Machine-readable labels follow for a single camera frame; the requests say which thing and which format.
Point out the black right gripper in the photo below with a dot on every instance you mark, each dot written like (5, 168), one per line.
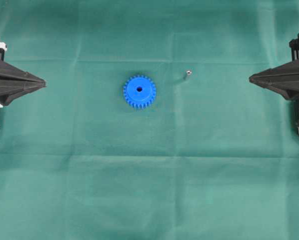
(284, 79)

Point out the small grey metal shaft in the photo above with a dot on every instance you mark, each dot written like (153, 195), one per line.
(187, 74)

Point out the blue plastic gear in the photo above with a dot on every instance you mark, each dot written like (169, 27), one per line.
(139, 91)

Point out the green table cloth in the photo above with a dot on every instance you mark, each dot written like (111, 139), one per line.
(215, 157)

